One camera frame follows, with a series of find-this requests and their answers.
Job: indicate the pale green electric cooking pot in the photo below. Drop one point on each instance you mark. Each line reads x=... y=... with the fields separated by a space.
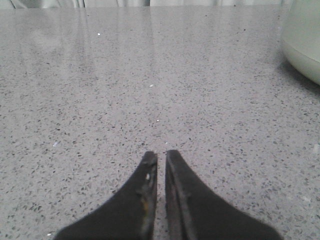
x=301 y=38

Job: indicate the white curtain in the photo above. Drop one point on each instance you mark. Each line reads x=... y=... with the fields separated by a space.
x=45 y=4

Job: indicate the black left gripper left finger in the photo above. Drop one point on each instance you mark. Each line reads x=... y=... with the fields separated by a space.
x=128 y=215

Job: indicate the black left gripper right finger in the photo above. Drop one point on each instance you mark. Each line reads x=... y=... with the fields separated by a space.
x=195 y=212

